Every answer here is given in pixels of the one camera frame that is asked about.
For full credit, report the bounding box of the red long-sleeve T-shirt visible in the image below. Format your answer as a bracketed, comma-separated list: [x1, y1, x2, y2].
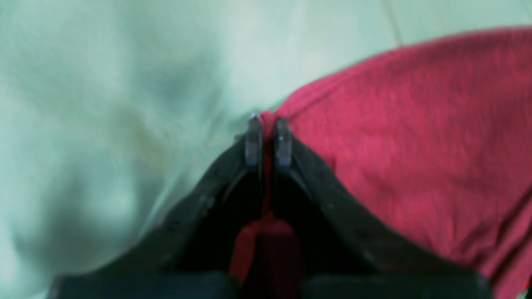
[229, 27, 532, 299]

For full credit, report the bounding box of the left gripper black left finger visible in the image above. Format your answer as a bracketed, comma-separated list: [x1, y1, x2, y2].
[48, 115, 264, 299]

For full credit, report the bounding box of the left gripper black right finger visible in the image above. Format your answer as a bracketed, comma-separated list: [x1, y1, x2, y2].
[271, 119, 494, 299]

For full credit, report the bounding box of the green table cloth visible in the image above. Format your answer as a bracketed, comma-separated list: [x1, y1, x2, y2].
[0, 0, 531, 299]

